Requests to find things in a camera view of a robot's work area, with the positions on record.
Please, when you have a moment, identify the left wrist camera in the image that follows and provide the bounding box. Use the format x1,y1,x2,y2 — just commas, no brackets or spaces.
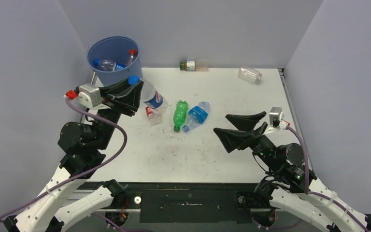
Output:
64,84,103,109

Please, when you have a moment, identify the green cap brown bottle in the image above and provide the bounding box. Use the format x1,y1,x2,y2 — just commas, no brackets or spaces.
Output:
179,60,209,72

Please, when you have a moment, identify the red label water bottle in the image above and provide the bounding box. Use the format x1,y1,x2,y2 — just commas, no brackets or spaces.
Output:
145,106,163,126

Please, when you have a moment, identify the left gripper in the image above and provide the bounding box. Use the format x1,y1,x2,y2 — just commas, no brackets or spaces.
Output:
92,77,142,149

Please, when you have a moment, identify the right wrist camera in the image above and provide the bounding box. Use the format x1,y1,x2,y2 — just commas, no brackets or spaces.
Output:
264,107,290,135

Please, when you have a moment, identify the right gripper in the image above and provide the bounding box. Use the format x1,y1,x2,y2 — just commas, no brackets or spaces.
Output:
212,111,281,170

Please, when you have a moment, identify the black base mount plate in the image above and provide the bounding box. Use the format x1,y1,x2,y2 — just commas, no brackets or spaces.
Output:
69,182,285,224

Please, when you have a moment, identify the blue plastic bin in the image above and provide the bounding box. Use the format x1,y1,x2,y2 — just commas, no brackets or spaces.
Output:
87,36,143,86

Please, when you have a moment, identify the clear plastic jar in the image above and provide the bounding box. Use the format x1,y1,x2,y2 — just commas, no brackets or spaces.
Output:
237,67,262,84

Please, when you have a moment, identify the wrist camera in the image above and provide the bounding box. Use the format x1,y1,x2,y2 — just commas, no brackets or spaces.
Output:
264,107,290,135
64,84,103,109

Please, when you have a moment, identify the blue label crushed bottle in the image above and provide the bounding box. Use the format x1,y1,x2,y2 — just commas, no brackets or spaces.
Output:
182,101,210,133

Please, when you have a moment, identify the green plastic bottle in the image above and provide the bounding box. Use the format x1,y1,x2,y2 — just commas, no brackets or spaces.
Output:
173,101,188,132

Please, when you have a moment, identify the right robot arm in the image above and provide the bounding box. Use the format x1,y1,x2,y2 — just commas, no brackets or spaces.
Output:
214,107,371,232

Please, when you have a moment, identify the Pepsi logo bottle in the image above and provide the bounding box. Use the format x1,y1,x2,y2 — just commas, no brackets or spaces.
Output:
128,75,168,114

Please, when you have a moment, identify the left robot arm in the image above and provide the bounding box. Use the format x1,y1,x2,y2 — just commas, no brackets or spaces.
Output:
0,76,143,232

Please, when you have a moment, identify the red cap tea bottle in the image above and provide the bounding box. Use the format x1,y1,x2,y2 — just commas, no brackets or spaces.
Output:
126,49,138,66

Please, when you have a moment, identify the Pepsi English label bottle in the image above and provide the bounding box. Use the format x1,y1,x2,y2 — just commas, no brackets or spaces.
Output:
93,58,126,72

